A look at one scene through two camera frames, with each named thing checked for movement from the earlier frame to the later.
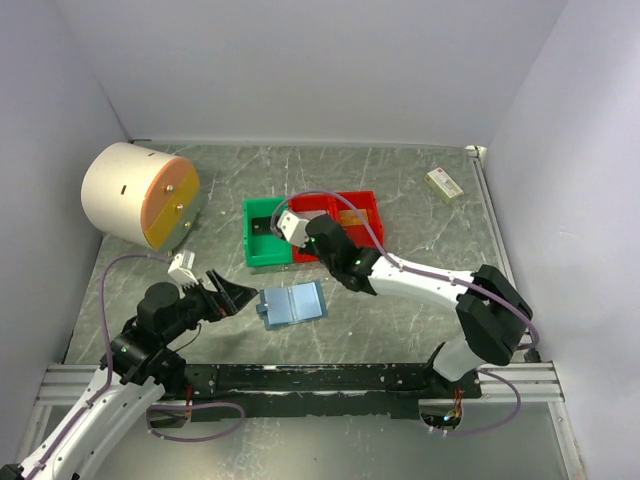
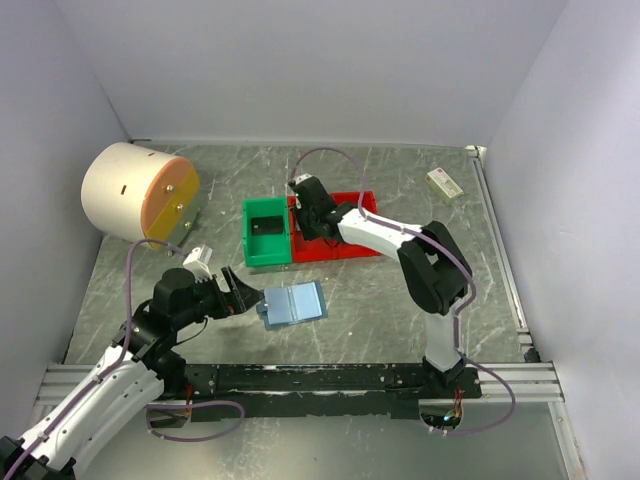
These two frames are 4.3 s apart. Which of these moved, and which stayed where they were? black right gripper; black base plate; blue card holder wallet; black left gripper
Moved: black right gripper
Stayed: blue card holder wallet; black left gripper; black base plate
